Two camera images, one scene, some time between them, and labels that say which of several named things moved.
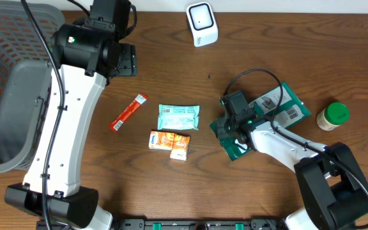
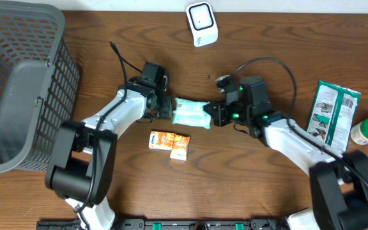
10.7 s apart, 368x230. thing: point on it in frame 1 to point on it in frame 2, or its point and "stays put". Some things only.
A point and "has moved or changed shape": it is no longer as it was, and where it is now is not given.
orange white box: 180,147 stays put
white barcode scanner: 202,21 stays put
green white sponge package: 281,107 to 333,115
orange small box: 159,140 stays put
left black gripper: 129,65 to 167,112
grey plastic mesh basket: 15,71 stays put
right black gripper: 221,132 to 219,116
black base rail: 186,224 stays put
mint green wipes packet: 178,117 has moved or changed shape
